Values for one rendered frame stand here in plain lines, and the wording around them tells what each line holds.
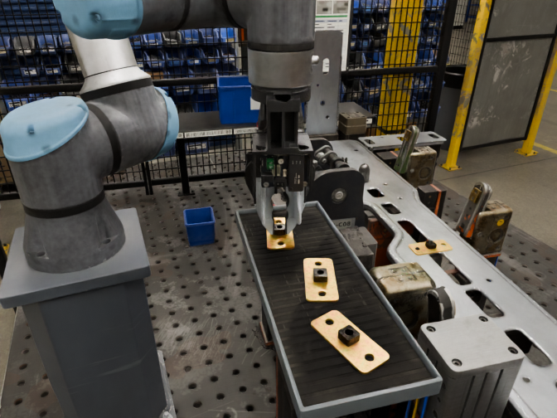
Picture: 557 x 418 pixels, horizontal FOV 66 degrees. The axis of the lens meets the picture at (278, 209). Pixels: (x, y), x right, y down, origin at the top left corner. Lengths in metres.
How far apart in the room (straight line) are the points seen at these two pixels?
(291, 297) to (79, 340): 0.39
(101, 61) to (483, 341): 0.66
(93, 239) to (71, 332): 0.16
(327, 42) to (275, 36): 1.00
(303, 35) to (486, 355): 0.41
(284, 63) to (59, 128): 0.32
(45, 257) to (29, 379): 0.49
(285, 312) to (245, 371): 0.56
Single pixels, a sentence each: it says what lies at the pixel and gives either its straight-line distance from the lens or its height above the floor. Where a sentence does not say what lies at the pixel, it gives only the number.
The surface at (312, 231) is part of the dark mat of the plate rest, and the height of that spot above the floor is 1.16.
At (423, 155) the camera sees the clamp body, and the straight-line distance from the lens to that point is 1.31.
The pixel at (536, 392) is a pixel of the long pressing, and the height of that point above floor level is 1.00.
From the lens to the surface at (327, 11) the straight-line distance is 1.76.
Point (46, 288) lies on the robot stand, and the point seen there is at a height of 1.10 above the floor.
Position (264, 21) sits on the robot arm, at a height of 1.45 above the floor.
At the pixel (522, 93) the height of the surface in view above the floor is 0.59.
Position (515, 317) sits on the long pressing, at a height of 1.00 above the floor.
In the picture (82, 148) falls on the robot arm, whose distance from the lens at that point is 0.67.
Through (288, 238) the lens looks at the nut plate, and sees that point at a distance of 0.62.
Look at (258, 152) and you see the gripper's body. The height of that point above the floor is 1.32.
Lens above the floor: 1.49
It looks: 29 degrees down
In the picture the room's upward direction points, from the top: straight up
